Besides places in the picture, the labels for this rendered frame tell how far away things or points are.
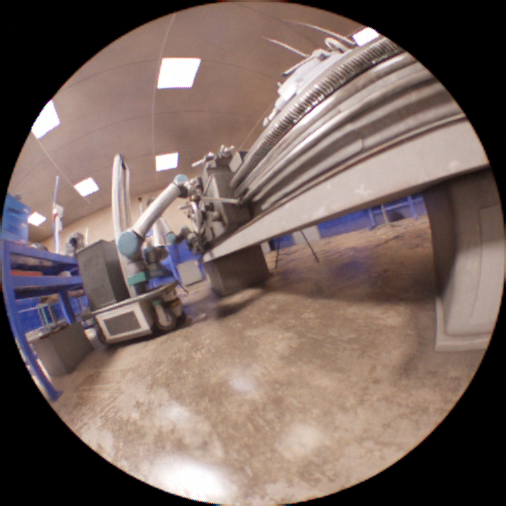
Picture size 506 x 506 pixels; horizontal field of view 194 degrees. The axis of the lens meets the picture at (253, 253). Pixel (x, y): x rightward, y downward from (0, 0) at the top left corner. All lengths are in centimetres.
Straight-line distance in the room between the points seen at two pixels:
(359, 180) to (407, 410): 46
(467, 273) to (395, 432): 34
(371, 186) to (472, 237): 28
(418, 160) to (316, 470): 50
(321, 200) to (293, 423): 48
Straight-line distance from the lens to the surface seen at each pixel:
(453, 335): 53
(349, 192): 26
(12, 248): 129
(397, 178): 25
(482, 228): 43
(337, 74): 47
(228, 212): 69
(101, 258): 137
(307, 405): 43
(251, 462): 41
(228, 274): 159
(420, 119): 48
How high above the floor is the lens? 39
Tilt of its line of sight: 2 degrees down
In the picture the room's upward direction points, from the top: 18 degrees counter-clockwise
